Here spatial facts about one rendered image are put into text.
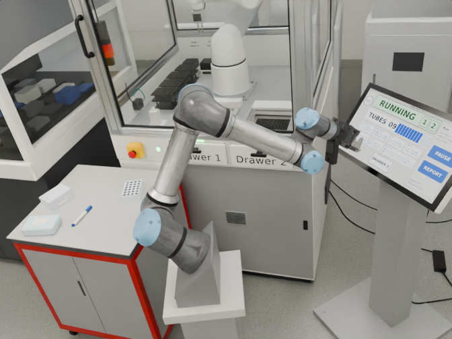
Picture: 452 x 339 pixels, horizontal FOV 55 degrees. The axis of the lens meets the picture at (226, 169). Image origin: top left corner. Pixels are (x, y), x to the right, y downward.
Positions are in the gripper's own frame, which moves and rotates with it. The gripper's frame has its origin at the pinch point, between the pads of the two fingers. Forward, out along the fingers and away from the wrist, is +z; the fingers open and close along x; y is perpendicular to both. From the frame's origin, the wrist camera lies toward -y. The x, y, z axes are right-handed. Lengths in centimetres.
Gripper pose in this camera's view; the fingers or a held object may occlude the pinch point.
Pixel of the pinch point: (356, 151)
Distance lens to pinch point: 178.7
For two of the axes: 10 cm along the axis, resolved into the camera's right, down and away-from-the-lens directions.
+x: -4.8, -4.5, 7.6
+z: 7.5, 2.5, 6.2
